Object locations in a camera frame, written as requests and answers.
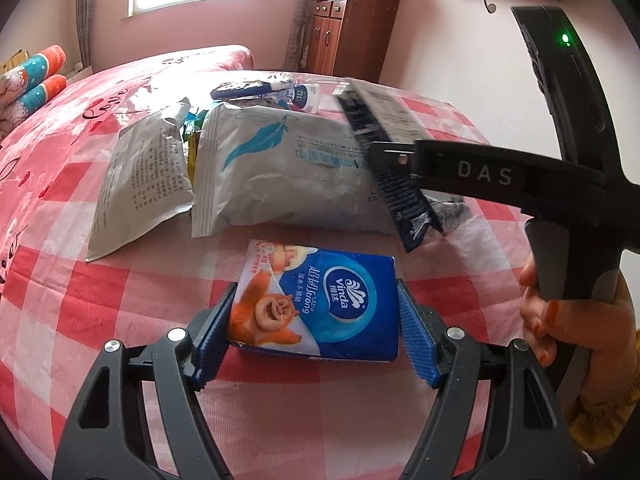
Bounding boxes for blue white wrapper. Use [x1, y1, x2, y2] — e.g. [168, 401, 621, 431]
[210, 74, 299, 102]

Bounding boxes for brown wooden cabinet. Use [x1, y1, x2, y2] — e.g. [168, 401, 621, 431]
[306, 0, 401, 84]

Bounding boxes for pink checked bed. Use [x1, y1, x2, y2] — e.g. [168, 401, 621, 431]
[0, 44, 539, 480]

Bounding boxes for grey lace curtain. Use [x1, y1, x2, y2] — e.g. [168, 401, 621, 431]
[284, 0, 315, 72]

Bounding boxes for silver foil bag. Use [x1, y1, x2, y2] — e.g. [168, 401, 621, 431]
[86, 102, 196, 262]

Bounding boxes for person's right hand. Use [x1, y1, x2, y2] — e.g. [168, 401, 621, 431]
[518, 251, 636, 403]

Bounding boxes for cartoon print pillow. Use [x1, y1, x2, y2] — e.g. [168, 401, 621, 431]
[0, 75, 69, 133]
[0, 45, 69, 101]

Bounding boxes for plain cardboard box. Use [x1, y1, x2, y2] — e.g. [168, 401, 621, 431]
[0, 49, 30, 74]

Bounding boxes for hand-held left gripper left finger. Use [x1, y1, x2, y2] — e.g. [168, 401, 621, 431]
[52, 282, 239, 480]

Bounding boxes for person's right forearm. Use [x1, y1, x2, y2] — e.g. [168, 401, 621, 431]
[560, 330, 640, 467]

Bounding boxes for white bottle with blue label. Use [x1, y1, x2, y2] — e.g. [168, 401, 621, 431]
[270, 84, 322, 115]

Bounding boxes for blue tissue packet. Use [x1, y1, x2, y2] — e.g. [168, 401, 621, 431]
[226, 239, 401, 362]

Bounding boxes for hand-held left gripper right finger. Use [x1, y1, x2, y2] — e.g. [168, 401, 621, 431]
[395, 277, 576, 480]

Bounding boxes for white feather print packet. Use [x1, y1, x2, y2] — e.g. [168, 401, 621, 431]
[190, 102, 401, 239]

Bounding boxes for dark printed wrapper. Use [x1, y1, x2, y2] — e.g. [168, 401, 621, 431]
[332, 79, 469, 254]

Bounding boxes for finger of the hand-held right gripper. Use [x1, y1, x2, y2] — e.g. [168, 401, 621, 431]
[365, 141, 421, 181]

